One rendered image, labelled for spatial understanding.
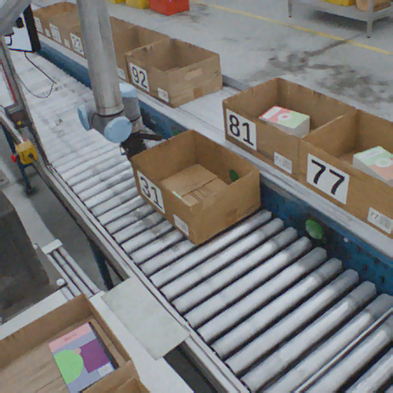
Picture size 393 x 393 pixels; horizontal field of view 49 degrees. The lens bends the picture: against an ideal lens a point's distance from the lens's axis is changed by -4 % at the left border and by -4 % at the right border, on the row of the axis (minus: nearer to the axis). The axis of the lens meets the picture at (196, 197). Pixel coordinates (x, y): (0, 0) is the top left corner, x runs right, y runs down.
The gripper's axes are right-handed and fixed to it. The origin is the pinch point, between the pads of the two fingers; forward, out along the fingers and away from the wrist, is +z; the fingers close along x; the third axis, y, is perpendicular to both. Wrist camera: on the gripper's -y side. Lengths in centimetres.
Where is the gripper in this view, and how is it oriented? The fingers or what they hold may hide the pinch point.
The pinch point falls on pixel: (146, 169)
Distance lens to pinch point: 178.0
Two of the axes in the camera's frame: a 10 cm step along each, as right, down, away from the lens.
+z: 1.1, 7.8, 6.2
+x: 5.8, 4.5, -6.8
